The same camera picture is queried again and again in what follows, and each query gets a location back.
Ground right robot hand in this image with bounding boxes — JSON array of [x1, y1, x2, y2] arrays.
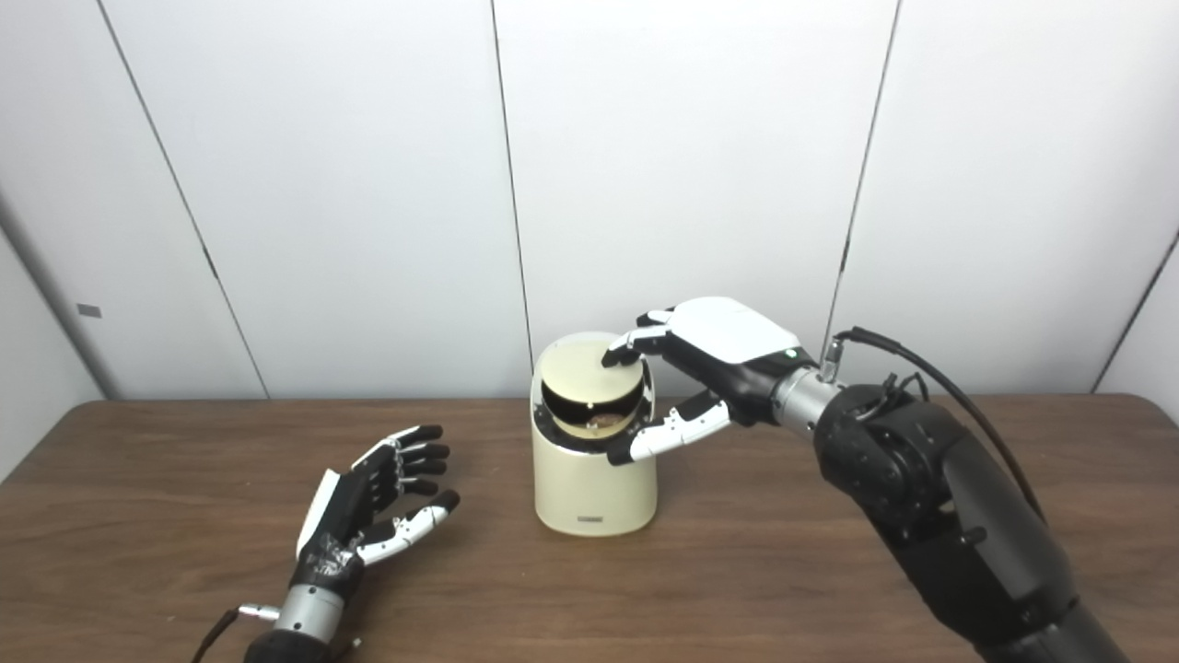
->
[[601, 297, 821, 466]]

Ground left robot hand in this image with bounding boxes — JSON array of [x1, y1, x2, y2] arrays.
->
[[288, 425, 461, 599]]

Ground cream round bin lid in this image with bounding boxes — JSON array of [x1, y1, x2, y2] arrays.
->
[[539, 341, 646, 417]]

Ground cream-colored bin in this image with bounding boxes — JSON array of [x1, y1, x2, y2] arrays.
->
[[531, 331, 659, 537]]

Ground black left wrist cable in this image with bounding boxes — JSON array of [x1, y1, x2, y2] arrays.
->
[[189, 603, 280, 663]]

